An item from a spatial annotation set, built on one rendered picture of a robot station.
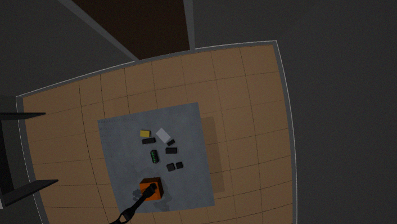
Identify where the yellow rectangular block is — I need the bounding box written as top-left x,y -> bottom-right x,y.
140,130 -> 151,137

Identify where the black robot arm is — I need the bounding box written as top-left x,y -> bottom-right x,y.
109,183 -> 157,224

